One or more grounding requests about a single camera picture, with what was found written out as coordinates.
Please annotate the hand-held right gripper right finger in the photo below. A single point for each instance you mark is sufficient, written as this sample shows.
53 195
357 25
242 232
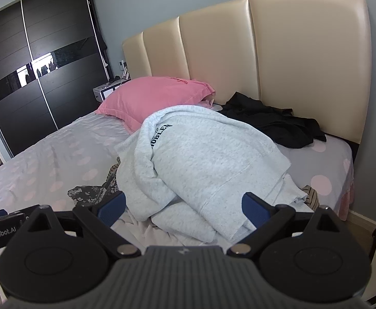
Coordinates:
254 210

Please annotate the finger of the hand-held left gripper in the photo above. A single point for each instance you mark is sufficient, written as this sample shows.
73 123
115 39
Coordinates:
23 212

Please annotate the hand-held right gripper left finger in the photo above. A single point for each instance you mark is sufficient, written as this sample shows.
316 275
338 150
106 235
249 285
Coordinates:
112 206

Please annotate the light grey printed sweatshirt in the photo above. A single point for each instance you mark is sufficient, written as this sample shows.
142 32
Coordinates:
200 154

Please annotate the dark floral garment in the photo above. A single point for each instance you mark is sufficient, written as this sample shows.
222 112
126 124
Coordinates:
84 194

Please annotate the striped beige garment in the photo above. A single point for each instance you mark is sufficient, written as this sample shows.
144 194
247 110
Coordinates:
112 173
310 197

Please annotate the black garment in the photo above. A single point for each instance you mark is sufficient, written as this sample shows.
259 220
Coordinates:
271 122

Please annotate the pink pillow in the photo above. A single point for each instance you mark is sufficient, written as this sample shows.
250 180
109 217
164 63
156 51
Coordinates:
142 99

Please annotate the white nightstand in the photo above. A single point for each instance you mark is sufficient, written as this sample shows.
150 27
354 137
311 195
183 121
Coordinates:
105 91

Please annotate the beige padded headboard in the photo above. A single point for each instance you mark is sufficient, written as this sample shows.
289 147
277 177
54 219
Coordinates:
303 54

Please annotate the dark sliding wardrobe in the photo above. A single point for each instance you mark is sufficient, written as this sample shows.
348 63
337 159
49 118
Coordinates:
62 22

